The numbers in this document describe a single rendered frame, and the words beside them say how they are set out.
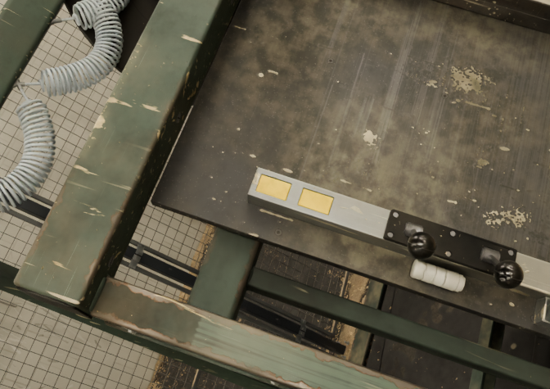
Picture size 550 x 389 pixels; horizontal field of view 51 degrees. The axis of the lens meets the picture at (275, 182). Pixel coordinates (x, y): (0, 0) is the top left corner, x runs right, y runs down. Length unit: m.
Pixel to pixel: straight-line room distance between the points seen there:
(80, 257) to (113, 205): 0.08
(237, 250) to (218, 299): 0.09
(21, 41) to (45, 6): 0.10
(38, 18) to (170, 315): 0.84
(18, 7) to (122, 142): 0.64
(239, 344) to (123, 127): 0.36
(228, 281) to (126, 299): 0.17
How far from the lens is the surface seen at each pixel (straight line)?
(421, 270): 0.92
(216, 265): 0.95
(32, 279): 0.86
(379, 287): 2.09
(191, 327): 0.85
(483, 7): 1.20
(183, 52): 0.96
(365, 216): 0.91
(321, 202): 0.91
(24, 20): 1.45
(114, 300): 0.87
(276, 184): 0.91
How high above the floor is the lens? 2.05
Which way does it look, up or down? 24 degrees down
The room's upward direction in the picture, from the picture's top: 60 degrees counter-clockwise
